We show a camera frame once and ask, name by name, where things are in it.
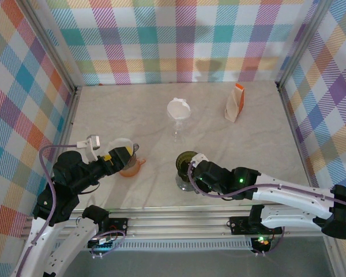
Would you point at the white paper coffee filter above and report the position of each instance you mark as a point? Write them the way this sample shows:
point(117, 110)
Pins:
point(118, 143)
point(177, 109)

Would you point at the orange coffee filter pack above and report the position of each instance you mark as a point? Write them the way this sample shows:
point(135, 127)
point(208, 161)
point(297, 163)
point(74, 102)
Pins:
point(233, 106)

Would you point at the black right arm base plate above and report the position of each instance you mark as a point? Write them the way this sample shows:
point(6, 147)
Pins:
point(237, 225)

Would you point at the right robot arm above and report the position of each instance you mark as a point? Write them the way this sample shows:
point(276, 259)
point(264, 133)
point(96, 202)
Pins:
point(291, 196)

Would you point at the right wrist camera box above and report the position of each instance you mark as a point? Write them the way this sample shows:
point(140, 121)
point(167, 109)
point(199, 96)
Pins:
point(199, 158)

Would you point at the aluminium frame post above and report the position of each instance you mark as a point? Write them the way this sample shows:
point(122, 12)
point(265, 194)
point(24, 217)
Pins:
point(302, 43)
point(52, 49)

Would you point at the left green circuit board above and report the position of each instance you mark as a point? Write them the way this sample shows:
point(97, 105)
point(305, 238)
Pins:
point(102, 246)

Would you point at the grey glass coffee server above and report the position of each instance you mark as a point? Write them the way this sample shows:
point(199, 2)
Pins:
point(184, 186)

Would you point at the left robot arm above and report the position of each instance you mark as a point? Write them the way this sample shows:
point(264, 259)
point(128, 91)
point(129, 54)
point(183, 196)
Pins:
point(75, 239)

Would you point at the dark green coffee dripper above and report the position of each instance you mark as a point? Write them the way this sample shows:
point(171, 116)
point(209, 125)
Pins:
point(183, 161)

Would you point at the orange coffee server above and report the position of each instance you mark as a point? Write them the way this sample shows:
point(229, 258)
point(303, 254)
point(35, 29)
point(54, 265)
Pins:
point(132, 171)

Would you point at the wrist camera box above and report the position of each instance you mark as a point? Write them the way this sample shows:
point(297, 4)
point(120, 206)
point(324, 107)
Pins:
point(94, 141)
point(199, 158)

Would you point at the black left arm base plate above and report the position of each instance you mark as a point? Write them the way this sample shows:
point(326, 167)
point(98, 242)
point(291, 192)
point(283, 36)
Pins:
point(119, 226)

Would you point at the clear glass coffee server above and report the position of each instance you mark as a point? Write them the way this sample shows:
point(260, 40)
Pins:
point(178, 132)

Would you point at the right circuit board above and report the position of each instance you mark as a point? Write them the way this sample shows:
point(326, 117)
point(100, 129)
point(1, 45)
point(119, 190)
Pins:
point(261, 240)

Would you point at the aluminium side rail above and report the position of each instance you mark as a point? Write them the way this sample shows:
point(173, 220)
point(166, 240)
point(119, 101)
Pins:
point(295, 144)
point(65, 130)

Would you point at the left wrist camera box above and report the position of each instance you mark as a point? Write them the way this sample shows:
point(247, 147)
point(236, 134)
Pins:
point(94, 141)

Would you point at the aluminium mounting rail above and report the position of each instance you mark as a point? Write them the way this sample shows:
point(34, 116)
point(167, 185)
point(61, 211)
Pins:
point(176, 225)

